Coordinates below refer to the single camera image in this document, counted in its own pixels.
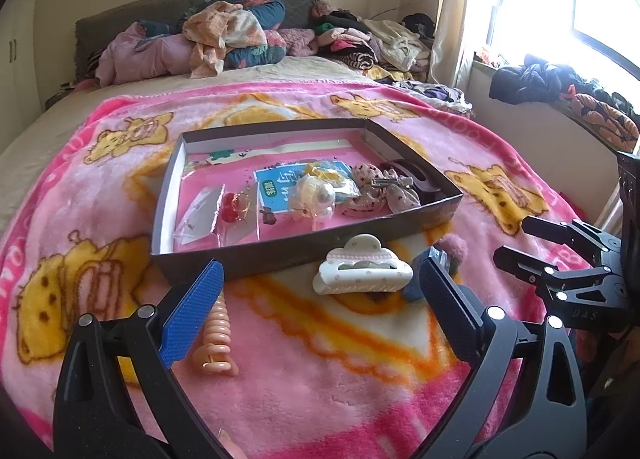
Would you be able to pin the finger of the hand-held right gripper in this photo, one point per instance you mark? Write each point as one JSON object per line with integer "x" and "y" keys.
{"x": 545, "y": 279}
{"x": 575, "y": 236}

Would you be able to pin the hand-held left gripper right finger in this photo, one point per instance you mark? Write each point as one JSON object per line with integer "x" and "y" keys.
{"x": 445, "y": 299}

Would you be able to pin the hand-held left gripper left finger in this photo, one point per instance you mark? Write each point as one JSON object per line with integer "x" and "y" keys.
{"x": 192, "y": 309}

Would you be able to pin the shallow grey cardboard box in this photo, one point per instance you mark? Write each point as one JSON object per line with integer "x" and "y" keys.
{"x": 250, "y": 259}

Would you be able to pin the small clear plastic packet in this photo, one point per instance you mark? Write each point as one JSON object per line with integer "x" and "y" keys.
{"x": 200, "y": 219}

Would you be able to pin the white hair claw clip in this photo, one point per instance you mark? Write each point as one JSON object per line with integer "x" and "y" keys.
{"x": 350, "y": 279}

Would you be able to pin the pink lace bow hair clip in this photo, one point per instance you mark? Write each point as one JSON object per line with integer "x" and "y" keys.
{"x": 400, "y": 196}

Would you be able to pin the dark hair claw clip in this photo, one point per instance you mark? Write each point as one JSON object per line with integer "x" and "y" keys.
{"x": 425, "y": 184}

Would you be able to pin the white pearl bow hair clip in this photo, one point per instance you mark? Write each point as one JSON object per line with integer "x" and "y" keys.
{"x": 315, "y": 194}

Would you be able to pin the blue hair clip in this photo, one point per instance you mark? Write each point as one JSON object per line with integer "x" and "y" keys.
{"x": 415, "y": 284}

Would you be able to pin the orange patterned cloth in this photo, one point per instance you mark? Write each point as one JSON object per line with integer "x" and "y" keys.
{"x": 600, "y": 119}

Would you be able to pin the pink book with blue label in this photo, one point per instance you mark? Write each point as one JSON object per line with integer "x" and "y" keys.
{"x": 200, "y": 181}

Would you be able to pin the pink bear printed blanket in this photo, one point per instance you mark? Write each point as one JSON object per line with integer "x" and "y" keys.
{"x": 325, "y": 364}

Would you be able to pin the yellow hair accessory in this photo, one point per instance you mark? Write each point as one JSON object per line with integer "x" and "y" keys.
{"x": 327, "y": 170}

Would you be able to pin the purple grey clothes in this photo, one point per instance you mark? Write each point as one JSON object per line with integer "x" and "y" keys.
{"x": 440, "y": 94}

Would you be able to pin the bed with beige sheet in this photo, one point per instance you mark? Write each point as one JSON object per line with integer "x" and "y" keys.
{"x": 50, "y": 129}

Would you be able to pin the bedside table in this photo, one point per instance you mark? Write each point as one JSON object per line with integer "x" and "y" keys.
{"x": 60, "y": 95}

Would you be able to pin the cream curtain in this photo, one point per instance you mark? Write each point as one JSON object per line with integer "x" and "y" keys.
{"x": 455, "y": 14}

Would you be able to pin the pink quilted garment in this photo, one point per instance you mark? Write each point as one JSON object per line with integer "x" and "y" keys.
{"x": 145, "y": 54}

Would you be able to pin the pile of mixed clothes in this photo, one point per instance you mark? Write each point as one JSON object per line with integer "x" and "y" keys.
{"x": 390, "y": 39}

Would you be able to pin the peach patterned cloth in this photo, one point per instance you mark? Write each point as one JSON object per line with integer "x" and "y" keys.
{"x": 220, "y": 24}

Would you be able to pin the cream wardrobe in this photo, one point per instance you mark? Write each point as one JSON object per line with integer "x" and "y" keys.
{"x": 20, "y": 64}

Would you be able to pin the grey padded headboard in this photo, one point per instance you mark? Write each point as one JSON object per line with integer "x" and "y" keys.
{"x": 150, "y": 9}

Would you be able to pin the dark teal floral quilt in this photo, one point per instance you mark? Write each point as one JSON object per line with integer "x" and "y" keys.
{"x": 265, "y": 14}

